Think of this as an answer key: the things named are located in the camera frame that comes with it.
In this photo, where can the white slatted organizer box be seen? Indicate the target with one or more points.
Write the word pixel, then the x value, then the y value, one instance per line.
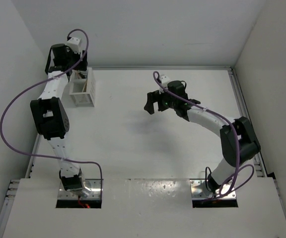
pixel 76 85

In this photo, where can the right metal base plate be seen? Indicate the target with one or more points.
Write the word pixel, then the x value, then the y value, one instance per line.
pixel 200 192

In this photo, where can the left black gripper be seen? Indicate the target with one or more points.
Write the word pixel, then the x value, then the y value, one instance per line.
pixel 81 66

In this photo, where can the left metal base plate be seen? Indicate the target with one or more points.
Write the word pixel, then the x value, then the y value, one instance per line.
pixel 92 192

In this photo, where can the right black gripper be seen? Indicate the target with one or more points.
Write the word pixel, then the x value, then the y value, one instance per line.
pixel 154 96

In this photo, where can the gold makeup pencil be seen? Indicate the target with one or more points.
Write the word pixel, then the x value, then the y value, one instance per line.
pixel 84 87

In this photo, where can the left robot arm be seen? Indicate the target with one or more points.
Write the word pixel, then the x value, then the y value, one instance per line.
pixel 51 119

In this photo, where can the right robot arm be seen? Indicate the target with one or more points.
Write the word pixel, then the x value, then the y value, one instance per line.
pixel 239 142

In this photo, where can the metal base plate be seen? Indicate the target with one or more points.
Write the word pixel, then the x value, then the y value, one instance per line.
pixel 200 192
pixel 92 192

